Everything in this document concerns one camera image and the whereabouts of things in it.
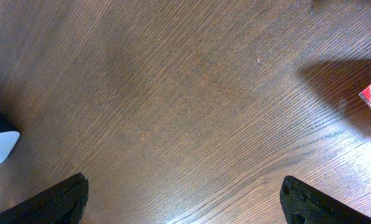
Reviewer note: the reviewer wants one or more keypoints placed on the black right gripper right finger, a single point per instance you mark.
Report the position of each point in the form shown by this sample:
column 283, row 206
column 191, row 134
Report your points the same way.
column 302, row 203

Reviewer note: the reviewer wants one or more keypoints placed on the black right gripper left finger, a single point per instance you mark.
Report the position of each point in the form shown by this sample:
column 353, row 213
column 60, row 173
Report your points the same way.
column 63, row 203

